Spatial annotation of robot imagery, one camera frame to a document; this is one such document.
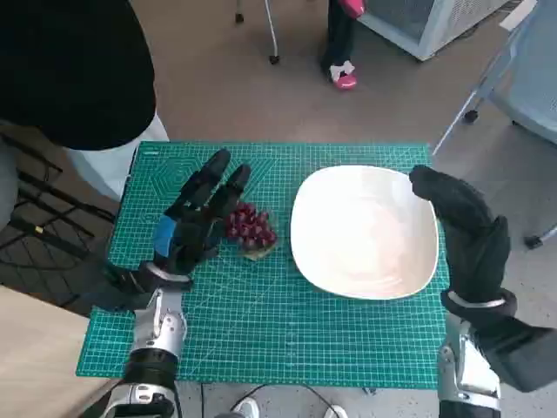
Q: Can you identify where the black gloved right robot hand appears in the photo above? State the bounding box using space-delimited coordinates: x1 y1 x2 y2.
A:
410 165 511 302

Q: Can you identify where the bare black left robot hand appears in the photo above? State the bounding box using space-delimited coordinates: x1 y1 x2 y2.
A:
150 148 252 280

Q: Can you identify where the red toy grape bunch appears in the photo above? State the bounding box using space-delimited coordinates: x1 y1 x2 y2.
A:
224 202 279 261

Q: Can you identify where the white square plate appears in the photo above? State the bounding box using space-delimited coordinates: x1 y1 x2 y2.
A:
290 165 440 301

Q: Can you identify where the grey chair leg with caster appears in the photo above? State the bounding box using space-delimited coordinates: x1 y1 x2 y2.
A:
524 226 557 250

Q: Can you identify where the green cutting mat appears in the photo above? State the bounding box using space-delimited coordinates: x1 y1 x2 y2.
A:
76 139 449 389

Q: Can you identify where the grey-blue chair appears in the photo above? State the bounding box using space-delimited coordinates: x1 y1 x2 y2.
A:
432 0 557 156

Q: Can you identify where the person in black top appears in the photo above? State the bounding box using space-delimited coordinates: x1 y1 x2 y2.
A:
0 0 171 210

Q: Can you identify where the white mesh cabinet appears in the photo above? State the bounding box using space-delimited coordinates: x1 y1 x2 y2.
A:
356 0 510 62

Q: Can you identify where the person with pink shoe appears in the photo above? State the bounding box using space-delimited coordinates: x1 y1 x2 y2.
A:
320 0 367 91

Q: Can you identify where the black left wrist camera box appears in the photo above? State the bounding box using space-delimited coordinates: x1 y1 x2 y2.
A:
89 264 150 313

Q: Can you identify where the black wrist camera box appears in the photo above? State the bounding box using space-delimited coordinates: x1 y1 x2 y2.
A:
89 264 150 313
473 313 556 393

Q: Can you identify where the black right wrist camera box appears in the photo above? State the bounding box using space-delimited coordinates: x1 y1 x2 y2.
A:
473 313 556 393

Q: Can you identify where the black wire rack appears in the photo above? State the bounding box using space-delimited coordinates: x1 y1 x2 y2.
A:
0 130 118 306

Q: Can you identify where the white tube frame with casters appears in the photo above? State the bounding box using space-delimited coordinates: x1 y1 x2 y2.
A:
234 0 282 65

